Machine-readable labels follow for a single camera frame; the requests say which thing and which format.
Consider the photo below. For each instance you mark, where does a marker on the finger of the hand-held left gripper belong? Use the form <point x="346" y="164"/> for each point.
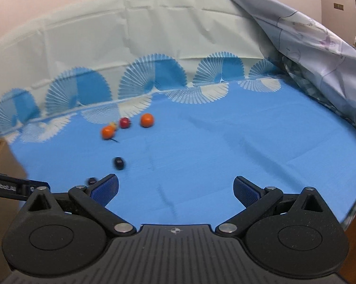
<point x="33" y="188"/>

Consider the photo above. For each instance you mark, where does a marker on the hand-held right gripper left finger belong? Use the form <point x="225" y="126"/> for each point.
<point x="104" y="190"/>

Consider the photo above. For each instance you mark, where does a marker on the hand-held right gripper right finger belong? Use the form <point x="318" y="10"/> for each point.
<point x="246" y="190"/>

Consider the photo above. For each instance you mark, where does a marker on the dark purple cherry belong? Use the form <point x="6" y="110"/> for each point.
<point x="91" y="180"/>
<point x="119" y="163"/>

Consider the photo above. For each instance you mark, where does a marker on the brown cardboard box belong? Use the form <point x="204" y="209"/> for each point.
<point x="3" y="159"/>

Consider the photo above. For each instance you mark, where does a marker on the small orange fruit with stem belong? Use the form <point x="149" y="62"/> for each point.
<point x="108" y="132"/>

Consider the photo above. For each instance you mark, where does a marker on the pale yellow fruit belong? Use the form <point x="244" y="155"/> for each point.
<point x="114" y="124"/>

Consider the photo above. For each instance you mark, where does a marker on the dark red cherry tomato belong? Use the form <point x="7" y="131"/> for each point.
<point x="124" y="122"/>

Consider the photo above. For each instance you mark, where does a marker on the blue fan-print cloth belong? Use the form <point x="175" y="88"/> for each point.
<point x="195" y="153"/>

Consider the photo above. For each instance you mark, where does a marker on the grey blanket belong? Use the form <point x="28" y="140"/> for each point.
<point x="314" y="50"/>

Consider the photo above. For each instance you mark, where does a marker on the wall switch plate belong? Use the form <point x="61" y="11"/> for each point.
<point x="338" y="6"/>

